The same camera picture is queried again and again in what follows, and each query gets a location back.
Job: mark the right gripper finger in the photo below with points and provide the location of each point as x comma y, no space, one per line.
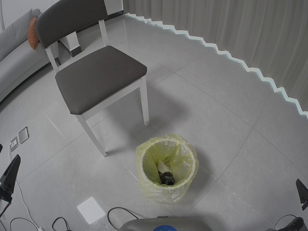
303,196

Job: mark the black plastic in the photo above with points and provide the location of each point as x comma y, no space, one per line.
167,178

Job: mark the yellow plastic bag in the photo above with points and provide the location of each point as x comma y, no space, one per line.
146,191

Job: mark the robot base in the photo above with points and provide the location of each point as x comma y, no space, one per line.
168,224

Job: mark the white trash bin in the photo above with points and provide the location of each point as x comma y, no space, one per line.
144,174

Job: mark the light grey sofa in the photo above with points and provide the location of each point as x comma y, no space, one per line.
16,64

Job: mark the orange cushion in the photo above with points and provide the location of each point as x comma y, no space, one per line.
32,34

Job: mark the grey chair with white legs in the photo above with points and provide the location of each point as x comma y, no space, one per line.
101,78

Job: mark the grey cushion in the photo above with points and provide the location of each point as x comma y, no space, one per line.
14,26

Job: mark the crumpled white paper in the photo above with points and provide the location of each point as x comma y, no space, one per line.
164,167

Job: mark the beige curtain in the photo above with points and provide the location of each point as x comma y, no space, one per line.
228,20

